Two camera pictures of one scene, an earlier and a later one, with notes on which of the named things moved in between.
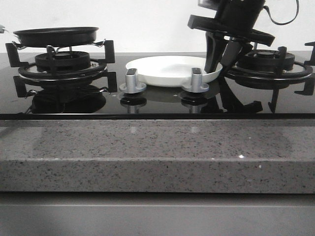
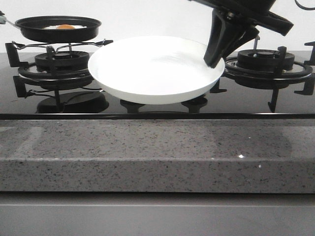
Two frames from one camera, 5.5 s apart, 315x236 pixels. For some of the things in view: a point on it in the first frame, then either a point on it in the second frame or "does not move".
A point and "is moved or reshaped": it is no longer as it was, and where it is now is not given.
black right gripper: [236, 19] -> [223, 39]
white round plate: [170, 71] is moved or reshaped
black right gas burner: [264, 59] does not move
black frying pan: [51, 37] is moved or reshaped
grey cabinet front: [27, 213] does not move
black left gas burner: [64, 61] does not move
